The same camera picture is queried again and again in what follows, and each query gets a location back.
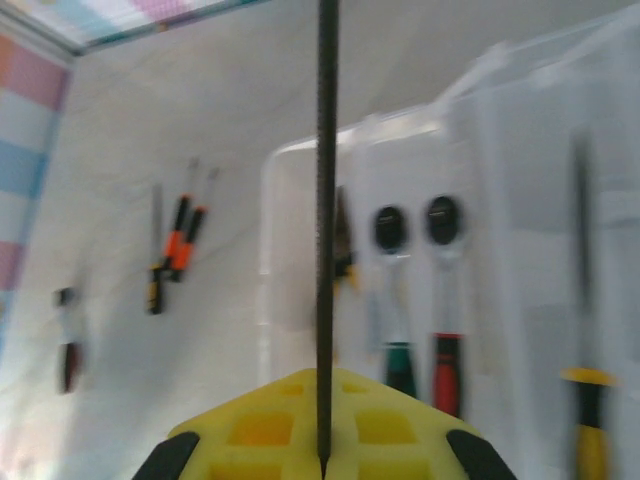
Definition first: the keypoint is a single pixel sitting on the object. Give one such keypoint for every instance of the yellow black pliers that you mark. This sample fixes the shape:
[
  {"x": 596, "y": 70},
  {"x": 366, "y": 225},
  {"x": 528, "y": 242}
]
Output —
[{"x": 347, "y": 240}]

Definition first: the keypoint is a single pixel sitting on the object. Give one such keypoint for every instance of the clear plastic tool box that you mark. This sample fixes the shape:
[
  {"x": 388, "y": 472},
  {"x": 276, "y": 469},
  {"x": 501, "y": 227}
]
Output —
[{"x": 500, "y": 150}]

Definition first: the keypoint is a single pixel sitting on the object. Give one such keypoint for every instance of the yellow black screwdriver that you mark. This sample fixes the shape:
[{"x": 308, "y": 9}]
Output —
[
  {"x": 155, "y": 295},
  {"x": 592, "y": 410}
]

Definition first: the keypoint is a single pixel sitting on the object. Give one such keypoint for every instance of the long dark metal file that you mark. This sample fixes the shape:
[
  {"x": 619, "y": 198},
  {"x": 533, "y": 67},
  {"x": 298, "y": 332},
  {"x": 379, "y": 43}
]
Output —
[{"x": 327, "y": 200}]

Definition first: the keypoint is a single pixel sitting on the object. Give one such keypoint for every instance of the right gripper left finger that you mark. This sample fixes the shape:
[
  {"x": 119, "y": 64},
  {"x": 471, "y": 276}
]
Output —
[{"x": 250, "y": 440}]

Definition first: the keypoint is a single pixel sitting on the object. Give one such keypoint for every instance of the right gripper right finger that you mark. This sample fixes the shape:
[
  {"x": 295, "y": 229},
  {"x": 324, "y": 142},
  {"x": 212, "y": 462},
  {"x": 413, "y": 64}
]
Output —
[{"x": 395, "y": 440}]

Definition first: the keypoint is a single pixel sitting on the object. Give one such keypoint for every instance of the aluminium frame post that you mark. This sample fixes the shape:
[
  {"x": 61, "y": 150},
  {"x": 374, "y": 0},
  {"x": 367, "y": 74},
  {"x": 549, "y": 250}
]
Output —
[{"x": 40, "y": 32}]

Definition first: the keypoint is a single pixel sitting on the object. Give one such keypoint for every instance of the orange black screwdriver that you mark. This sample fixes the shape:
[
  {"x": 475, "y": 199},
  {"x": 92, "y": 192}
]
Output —
[
  {"x": 179, "y": 220},
  {"x": 197, "y": 220}
]

